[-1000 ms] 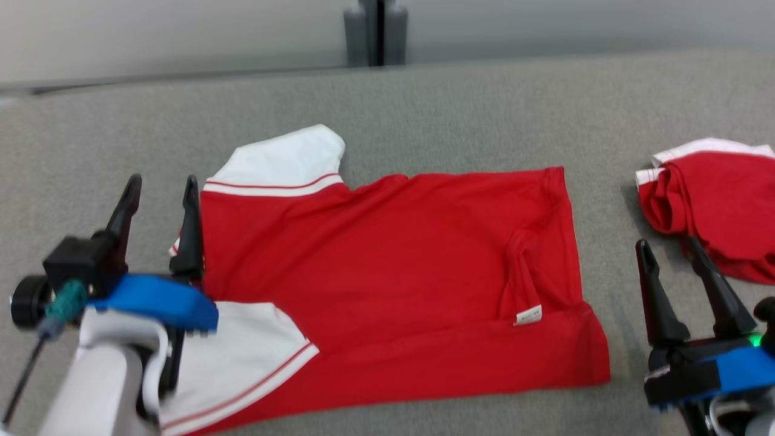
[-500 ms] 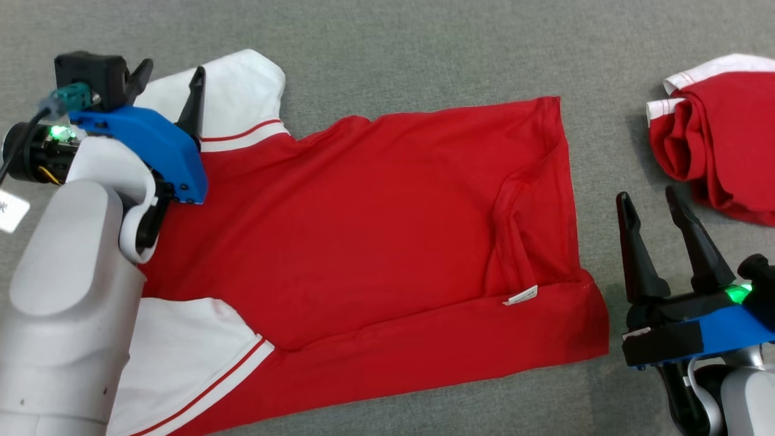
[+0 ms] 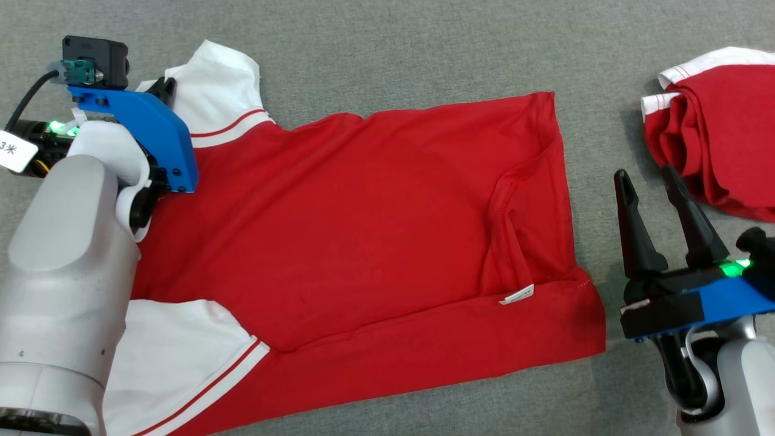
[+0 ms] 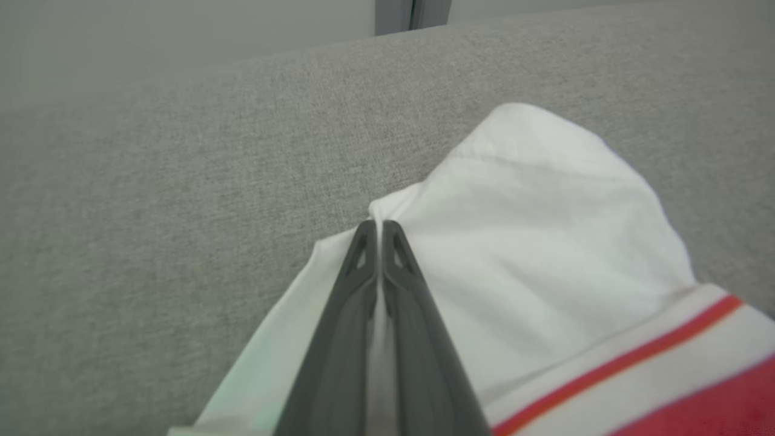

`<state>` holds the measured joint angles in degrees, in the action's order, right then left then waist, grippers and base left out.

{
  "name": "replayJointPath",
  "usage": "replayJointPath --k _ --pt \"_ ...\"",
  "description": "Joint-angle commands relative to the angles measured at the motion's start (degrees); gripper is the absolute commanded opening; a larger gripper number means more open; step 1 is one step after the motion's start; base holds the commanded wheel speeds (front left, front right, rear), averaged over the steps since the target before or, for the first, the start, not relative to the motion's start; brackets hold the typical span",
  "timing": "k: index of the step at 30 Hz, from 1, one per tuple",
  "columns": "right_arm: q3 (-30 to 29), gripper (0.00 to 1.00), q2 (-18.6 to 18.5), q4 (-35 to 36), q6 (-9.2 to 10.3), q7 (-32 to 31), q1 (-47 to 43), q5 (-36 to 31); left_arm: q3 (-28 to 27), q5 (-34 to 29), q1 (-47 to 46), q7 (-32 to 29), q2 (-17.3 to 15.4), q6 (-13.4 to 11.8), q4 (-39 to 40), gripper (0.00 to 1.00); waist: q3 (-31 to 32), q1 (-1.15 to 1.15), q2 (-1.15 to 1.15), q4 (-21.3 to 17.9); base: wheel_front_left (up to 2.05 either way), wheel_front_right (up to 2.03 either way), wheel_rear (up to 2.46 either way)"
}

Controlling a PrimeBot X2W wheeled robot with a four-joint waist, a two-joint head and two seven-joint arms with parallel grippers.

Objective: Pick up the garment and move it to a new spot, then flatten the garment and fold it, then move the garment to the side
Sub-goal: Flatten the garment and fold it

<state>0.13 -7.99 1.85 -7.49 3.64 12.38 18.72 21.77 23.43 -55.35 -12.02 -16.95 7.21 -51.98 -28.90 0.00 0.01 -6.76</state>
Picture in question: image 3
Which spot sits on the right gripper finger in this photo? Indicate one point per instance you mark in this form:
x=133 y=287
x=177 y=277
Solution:
x=636 y=236
x=696 y=224

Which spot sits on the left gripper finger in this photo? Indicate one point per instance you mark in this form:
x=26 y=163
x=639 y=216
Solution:
x=163 y=91

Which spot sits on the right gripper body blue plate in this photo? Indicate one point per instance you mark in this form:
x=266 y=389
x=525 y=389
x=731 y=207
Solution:
x=672 y=306

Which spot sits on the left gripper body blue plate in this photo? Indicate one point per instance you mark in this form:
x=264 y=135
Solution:
x=157 y=133

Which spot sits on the red Bulls 23 shorts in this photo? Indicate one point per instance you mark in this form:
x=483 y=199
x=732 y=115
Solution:
x=732 y=133

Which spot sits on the red white-sleeved T-shirt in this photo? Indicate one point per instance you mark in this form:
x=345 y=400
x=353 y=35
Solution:
x=363 y=212

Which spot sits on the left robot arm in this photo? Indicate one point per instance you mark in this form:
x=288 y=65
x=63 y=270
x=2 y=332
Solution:
x=60 y=272

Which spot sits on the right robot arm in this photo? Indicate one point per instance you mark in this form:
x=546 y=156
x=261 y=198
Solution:
x=738 y=375

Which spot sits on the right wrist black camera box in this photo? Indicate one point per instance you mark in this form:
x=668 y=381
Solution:
x=760 y=251

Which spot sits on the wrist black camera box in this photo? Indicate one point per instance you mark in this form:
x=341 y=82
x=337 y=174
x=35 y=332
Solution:
x=760 y=251
x=100 y=57

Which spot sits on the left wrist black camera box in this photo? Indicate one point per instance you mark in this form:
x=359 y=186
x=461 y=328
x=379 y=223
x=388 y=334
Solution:
x=100 y=57

